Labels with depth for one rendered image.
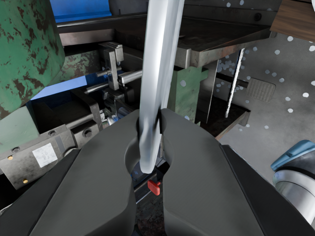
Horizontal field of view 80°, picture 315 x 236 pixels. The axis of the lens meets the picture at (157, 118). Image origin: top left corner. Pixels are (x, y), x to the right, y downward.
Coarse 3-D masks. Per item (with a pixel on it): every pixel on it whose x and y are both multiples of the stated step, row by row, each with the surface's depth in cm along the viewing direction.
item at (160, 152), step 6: (120, 102) 70; (120, 108) 71; (126, 108) 68; (132, 108) 67; (138, 108) 70; (120, 114) 73; (126, 114) 69; (162, 138) 61; (162, 144) 62; (162, 150) 64
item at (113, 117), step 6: (102, 90) 77; (108, 90) 77; (114, 90) 77; (108, 96) 75; (114, 96) 73; (120, 96) 74; (108, 102) 77; (114, 102) 73; (108, 108) 81; (114, 108) 76; (108, 114) 82; (114, 114) 78; (114, 120) 80
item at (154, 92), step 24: (168, 0) 7; (168, 24) 8; (144, 48) 8; (168, 48) 11; (144, 72) 8; (168, 72) 16; (144, 96) 9; (168, 96) 33; (144, 120) 10; (144, 144) 11; (144, 168) 14
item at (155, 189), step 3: (150, 180) 86; (150, 183) 85; (153, 183) 85; (156, 183) 87; (159, 183) 88; (150, 186) 86; (153, 186) 84; (156, 186) 83; (150, 189) 88; (153, 189) 85; (156, 189) 83; (159, 189) 84; (153, 192) 87; (156, 192) 85; (159, 192) 85
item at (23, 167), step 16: (64, 112) 64; (80, 112) 64; (80, 128) 61; (96, 128) 64; (48, 144) 57; (64, 144) 61; (80, 144) 62; (0, 160) 50; (16, 160) 52; (32, 160) 56; (48, 160) 59; (16, 176) 54; (32, 176) 58
